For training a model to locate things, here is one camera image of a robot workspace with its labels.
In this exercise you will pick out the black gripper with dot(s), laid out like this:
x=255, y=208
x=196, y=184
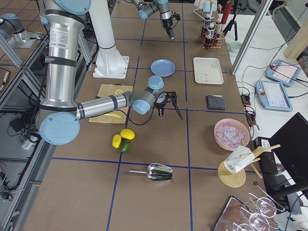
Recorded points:
x=166, y=24
x=169, y=96

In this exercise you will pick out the blue plastic plate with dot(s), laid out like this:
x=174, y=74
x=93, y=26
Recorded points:
x=163, y=67

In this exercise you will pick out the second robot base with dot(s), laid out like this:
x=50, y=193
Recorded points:
x=12, y=30

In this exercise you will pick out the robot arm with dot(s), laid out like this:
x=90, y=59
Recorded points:
x=59, y=116
x=145, y=10

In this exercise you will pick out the grey folded cloth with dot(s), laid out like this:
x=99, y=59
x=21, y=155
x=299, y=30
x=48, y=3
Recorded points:
x=215, y=102

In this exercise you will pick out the whole lemon upper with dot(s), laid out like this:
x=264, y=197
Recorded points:
x=127, y=134

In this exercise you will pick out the whole lemon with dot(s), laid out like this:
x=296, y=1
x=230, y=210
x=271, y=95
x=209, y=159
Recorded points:
x=127, y=134
x=116, y=141

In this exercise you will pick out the lemon half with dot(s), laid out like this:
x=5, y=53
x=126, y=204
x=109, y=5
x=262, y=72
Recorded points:
x=118, y=91

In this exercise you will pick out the cream bear tray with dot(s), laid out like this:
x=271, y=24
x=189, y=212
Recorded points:
x=207, y=71

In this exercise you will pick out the green lime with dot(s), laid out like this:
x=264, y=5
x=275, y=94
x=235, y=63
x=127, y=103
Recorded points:
x=125, y=146

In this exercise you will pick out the yellow plastic knife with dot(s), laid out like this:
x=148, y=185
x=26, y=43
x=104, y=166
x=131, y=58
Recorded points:
x=112, y=115

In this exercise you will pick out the whole lemon lower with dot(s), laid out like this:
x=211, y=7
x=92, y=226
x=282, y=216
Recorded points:
x=116, y=141

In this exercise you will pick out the black mini tripod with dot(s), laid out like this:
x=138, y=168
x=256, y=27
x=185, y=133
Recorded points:
x=232, y=23

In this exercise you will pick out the red cylinder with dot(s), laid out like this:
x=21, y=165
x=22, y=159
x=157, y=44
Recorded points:
x=227, y=10

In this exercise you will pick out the wooden cutting board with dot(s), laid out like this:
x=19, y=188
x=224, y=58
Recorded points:
x=109, y=89

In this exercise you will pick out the green bowl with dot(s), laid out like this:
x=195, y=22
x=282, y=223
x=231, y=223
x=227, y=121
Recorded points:
x=235, y=46

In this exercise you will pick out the metal ice scoop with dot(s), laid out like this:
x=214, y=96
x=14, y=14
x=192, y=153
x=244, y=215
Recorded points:
x=156, y=172

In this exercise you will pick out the pink bowl of ice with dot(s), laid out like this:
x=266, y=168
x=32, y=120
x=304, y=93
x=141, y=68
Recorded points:
x=230, y=133

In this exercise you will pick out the white carton on stand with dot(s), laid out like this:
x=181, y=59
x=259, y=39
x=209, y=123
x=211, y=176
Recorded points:
x=238, y=159

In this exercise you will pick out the wooden stand with round base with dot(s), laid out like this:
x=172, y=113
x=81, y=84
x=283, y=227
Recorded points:
x=238, y=179

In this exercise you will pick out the blue teach pendant near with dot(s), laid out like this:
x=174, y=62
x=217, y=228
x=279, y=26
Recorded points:
x=273, y=96

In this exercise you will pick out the blue teach pendant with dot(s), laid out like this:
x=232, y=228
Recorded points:
x=283, y=72
x=273, y=96

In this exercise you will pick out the blue teach pendant far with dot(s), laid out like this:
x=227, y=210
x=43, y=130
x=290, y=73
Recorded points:
x=283, y=72

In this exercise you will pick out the black monitor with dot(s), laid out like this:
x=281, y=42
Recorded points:
x=293, y=154

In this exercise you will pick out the clear glass cups tray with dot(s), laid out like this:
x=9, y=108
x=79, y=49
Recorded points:
x=257, y=214

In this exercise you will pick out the white wire cup rack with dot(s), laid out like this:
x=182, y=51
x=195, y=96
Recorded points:
x=205, y=8

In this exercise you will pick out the copper wire bottle rack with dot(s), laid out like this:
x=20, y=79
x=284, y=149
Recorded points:
x=212, y=35

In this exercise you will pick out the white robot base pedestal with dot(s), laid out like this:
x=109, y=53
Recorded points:
x=109, y=63

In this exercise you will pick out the aluminium frame post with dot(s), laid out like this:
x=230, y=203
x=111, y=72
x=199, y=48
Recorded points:
x=264, y=7

